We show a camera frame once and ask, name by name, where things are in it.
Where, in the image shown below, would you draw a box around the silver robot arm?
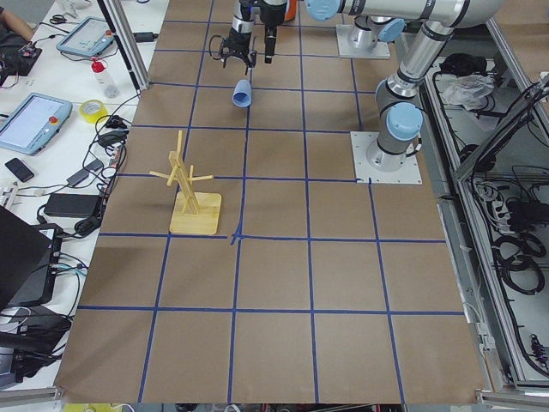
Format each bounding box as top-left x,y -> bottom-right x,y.
209,1 -> 405,70
306,1 -> 504,173

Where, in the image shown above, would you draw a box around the teach pendant near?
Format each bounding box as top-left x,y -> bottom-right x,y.
1,93 -> 73,155

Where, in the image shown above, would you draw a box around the aluminium frame post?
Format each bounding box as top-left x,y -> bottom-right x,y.
97,0 -> 150,92

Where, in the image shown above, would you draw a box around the black power adapter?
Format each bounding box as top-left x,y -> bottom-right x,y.
44,193 -> 100,218

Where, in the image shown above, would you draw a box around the crumpled white cloth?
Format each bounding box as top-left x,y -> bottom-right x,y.
441,75 -> 494,111

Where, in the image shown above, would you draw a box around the yellow tape roll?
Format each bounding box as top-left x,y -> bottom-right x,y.
79,100 -> 108,124

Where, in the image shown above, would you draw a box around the wooden cup rack stand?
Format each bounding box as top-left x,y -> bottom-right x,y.
149,130 -> 222,235

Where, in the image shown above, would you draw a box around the red cap squeeze bottle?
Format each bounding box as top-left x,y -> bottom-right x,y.
91,58 -> 119,99

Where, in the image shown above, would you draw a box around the teach pendant far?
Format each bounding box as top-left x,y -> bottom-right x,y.
56,16 -> 114,58

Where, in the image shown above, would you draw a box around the large orange can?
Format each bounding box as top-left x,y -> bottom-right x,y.
285,0 -> 298,21

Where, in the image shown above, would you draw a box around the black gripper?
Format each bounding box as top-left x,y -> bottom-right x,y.
218,27 -> 275,76
260,0 -> 287,28

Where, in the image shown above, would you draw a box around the black scissors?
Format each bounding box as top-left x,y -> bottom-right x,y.
49,14 -> 68,25

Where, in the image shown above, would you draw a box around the teach pendant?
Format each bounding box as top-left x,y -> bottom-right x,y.
56,16 -> 114,58
1,93 -> 73,155

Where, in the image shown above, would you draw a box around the black smartphone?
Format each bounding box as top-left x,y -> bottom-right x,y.
4,158 -> 34,182

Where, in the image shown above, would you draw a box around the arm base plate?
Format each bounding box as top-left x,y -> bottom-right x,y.
336,25 -> 390,59
350,131 -> 422,185

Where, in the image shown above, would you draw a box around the black laptop computer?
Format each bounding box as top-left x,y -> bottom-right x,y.
1,208 -> 62,309

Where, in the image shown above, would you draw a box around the light blue plastic cup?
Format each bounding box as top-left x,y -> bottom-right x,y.
232,79 -> 252,108

